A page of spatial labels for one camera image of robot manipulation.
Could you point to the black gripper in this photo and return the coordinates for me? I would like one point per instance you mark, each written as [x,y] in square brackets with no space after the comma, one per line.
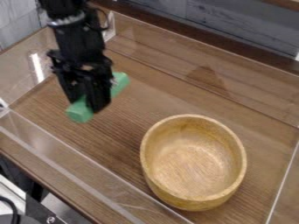
[79,61]

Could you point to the green rectangular block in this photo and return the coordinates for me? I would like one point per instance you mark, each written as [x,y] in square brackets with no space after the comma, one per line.
[79,112]

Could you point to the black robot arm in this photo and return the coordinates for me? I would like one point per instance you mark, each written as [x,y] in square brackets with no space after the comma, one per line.
[66,5]

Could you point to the brown wooden bowl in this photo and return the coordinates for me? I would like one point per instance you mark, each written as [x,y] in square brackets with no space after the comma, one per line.
[194,162]

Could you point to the clear acrylic corner bracket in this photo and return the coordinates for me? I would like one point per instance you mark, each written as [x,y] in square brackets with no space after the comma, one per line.
[110,32]

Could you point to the clear acrylic front wall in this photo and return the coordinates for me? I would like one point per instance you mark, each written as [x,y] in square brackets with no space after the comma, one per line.
[84,184]

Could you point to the black metal frame bracket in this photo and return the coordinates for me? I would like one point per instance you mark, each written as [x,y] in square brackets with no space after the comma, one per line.
[40,213]

